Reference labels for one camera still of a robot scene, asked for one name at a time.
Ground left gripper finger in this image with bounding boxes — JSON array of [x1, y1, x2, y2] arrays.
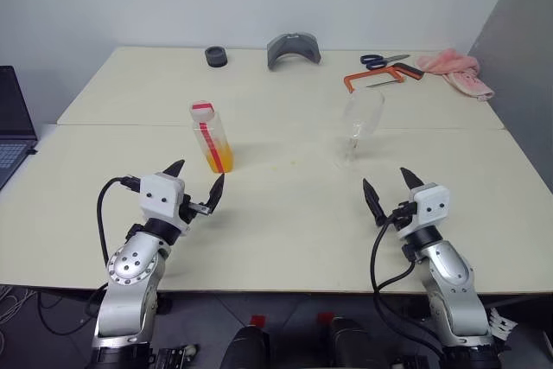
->
[[160, 159, 187, 181], [205, 173, 227, 214]]

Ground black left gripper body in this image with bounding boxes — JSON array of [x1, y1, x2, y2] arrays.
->
[[178, 193, 213, 226]]

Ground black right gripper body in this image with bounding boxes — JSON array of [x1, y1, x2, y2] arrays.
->
[[382, 200, 418, 232]]

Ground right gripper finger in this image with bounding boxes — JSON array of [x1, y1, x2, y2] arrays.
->
[[361, 177, 388, 227], [399, 167, 425, 192]]

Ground bottle with orange liquid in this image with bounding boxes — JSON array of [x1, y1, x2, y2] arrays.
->
[[189, 109, 237, 175]]

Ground white bottle cap red tape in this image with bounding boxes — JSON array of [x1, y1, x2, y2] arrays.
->
[[188, 99, 217, 124]]

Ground clear plastic bottle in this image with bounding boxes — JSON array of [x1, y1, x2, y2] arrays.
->
[[333, 89, 386, 169]]

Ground orange hacksaw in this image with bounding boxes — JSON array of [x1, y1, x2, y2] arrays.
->
[[343, 62, 425, 94]]

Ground pink cloth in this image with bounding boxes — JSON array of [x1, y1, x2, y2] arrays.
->
[[415, 48, 496, 103]]

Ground dark rounded shape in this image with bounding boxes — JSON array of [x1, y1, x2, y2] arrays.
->
[[219, 325, 271, 369], [327, 315, 384, 369]]

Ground black white sneaker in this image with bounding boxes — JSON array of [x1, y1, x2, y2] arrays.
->
[[487, 308, 518, 340]]

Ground grey partition panel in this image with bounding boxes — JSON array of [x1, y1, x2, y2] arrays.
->
[[466, 0, 553, 197]]

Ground grey curved visor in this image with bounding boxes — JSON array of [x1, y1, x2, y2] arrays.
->
[[266, 31, 321, 72]]

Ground dark laptop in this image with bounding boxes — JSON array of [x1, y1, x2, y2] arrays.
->
[[0, 65, 39, 191]]

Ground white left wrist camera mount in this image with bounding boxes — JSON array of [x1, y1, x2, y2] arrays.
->
[[138, 172, 192, 237]]

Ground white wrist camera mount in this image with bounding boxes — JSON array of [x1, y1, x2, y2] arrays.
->
[[138, 172, 192, 237], [397, 182, 452, 239]]

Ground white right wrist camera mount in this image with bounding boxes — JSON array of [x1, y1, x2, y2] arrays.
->
[[397, 182, 452, 239]]

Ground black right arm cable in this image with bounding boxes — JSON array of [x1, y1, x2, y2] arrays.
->
[[370, 211, 446, 353]]

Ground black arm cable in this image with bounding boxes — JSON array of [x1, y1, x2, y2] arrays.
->
[[96, 175, 142, 266], [370, 211, 446, 353]]

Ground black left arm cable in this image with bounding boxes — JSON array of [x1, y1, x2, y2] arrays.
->
[[96, 175, 142, 266]]

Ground black round ring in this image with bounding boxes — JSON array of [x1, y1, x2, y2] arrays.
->
[[204, 45, 229, 68]]

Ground blue handled scissors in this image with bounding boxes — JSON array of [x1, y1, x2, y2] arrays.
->
[[359, 54, 410, 70]]

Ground white floor cables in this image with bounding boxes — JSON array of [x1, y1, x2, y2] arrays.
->
[[0, 284, 35, 327]]

